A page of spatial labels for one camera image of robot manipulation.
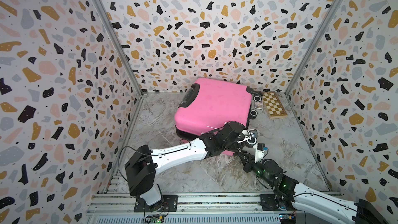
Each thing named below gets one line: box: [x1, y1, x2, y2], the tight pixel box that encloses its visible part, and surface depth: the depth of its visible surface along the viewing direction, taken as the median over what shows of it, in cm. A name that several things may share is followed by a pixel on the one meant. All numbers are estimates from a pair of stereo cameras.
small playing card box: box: [254, 100, 264, 110], surface depth 115 cm
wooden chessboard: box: [262, 91, 288, 120], surface depth 112 cm
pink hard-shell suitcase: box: [174, 77, 263, 157], surface depth 89 cm
